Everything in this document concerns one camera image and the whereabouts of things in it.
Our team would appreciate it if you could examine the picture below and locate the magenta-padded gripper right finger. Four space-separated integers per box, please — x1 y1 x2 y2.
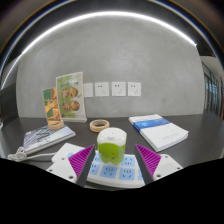
133 144 184 186

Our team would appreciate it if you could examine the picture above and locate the glass partition with dark frames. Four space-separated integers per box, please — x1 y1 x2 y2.
201 61 224 119

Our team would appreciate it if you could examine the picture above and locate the green and white charger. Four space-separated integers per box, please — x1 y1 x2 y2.
96 127 128 166

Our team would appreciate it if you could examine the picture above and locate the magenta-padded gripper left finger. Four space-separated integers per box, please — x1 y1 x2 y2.
45 144 96 188

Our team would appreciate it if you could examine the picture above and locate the white power strip cable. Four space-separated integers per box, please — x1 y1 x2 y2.
7 146 58 163

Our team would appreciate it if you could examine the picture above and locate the white wall socket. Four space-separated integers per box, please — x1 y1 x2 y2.
127 81 142 97
111 81 127 97
83 82 94 98
94 81 110 98

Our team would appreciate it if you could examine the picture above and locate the grey patterned booklet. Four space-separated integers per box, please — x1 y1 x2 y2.
22 124 77 155

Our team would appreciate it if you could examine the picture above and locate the curved ceiling light strip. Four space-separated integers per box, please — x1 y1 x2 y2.
0 10 198 91

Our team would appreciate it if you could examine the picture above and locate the acrylic stand with green leaflet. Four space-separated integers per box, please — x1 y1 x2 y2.
55 71 88 123

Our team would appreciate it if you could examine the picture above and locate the white book with blue band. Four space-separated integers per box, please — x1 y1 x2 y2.
128 113 190 153

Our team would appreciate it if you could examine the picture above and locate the orange card in wooden holder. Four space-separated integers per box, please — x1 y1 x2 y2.
41 87 65 131

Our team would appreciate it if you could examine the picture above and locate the beige tape roll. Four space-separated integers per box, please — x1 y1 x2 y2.
89 119 111 133

